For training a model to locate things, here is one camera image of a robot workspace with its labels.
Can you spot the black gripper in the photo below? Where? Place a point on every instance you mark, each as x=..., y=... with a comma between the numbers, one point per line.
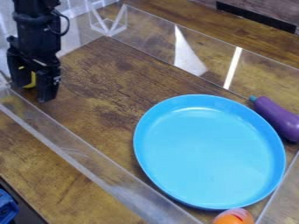
x=38, y=43

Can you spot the yellow lemon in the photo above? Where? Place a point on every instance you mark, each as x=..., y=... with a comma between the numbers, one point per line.
x=32, y=84

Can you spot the blue oval tray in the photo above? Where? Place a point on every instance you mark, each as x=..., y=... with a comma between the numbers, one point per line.
x=210, y=152

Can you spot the blue object at corner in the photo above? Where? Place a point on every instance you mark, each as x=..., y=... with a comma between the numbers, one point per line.
x=8, y=207

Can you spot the purple toy eggplant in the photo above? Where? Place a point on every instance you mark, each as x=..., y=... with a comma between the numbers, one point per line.
x=283, y=120

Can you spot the orange toy fruit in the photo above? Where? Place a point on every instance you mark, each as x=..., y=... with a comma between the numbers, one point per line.
x=234, y=216

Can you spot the clear acrylic enclosure wall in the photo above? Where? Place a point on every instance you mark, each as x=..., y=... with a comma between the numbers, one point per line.
x=131, y=54

